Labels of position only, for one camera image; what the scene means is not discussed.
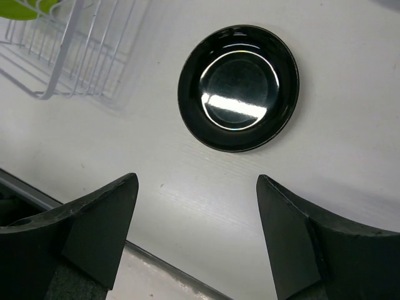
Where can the black plate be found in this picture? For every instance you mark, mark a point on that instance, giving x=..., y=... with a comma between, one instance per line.
x=238, y=88

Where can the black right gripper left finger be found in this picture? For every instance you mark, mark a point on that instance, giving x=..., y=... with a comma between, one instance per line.
x=63, y=251

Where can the lime green plate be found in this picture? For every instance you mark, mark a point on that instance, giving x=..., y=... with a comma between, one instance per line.
x=15, y=10

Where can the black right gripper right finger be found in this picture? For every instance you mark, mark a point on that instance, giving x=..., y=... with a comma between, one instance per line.
x=317, y=254

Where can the clear wire dish rack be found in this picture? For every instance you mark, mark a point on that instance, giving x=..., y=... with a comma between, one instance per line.
x=76, y=49

